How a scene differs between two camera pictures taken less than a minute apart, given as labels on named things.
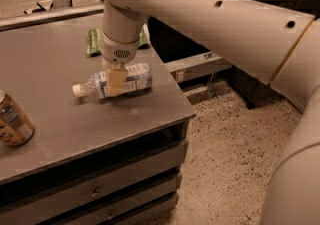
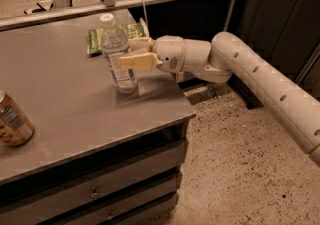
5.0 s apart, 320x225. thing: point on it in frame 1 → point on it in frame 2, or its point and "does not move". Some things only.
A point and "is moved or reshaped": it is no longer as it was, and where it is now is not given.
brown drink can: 16,126 does not move
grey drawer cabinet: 97,161 does not move
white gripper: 117,52 → 168,53
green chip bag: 95,40 does not move
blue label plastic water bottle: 140,78 is moved or reshaped
